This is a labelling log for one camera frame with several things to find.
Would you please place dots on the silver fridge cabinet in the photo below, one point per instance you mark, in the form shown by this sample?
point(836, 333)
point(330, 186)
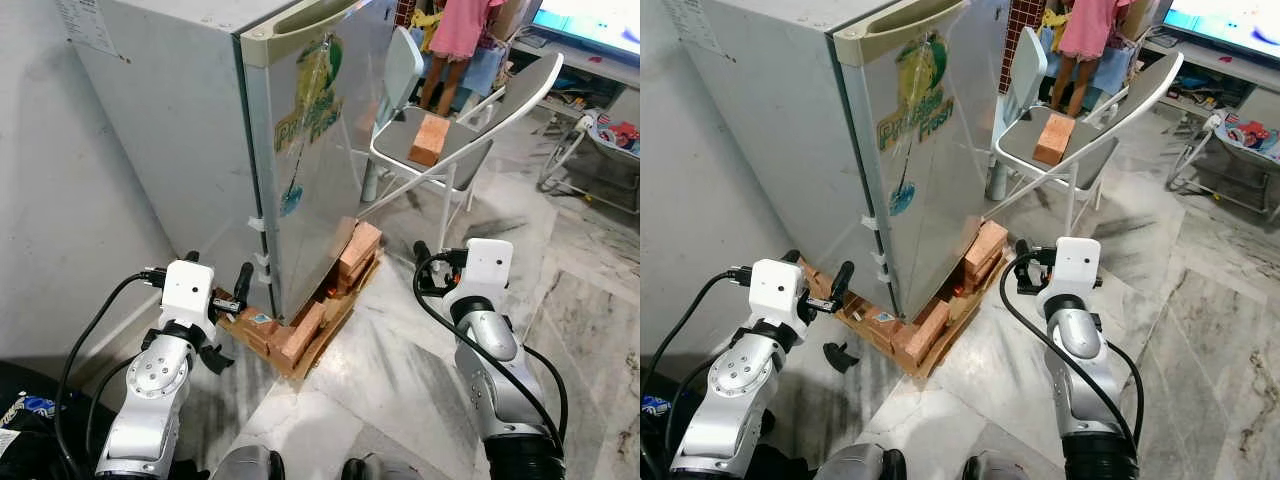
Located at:
point(770, 130)
point(170, 130)

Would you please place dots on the flat television screen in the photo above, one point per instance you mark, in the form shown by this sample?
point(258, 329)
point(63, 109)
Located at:
point(1230, 25)
point(590, 20)

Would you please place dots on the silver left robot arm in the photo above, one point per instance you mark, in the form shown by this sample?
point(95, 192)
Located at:
point(740, 380)
point(155, 378)

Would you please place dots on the grey white folding chair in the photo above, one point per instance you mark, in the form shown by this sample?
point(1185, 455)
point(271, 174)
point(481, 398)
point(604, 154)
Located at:
point(1092, 150)
point(467, 150)

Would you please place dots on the white paper label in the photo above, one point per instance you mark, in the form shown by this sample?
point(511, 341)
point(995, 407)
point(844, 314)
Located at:
point(695, 22)
point(90, 25)

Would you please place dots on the grey right robot leg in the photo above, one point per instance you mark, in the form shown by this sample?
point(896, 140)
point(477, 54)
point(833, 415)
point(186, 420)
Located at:
point(385, 470)
point(995, 468)

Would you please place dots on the child in pink dress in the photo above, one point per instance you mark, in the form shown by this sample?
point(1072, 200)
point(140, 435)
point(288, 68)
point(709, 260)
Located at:
point(1092, 25)
point(460, 25)

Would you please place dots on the white television stand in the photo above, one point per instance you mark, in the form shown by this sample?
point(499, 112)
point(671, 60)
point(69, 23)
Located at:
point(600, 70)
point(1225, 85)

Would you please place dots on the grey left robot leg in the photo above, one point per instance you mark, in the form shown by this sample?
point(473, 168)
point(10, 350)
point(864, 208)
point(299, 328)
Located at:
point(860, 465)
point(245, 465)

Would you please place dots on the small black plastic piece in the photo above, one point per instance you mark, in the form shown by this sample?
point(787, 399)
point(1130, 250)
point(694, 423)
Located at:
point(840, 357)
point(220, 360)

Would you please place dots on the grey robot leg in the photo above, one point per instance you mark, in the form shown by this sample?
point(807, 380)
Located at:
point(385, 470)
point(860, 465)
point(995, 468)
point(245, 465)

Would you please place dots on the red clay brick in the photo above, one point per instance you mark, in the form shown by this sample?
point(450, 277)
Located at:
point(258, 330)
point(975, 283)
point(1053, 138)
point(352, 282)
point(987, 245)
point(882, 325)
point(303, 335)
point(927, 335)
point(428, 140)
point(360, 245)

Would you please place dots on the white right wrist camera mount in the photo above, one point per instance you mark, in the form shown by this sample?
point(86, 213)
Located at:
point(1072, 268)
point(487, 268)

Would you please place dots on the silver fridge door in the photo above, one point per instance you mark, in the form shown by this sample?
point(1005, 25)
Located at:
point(320, 170)
point(930, 170)

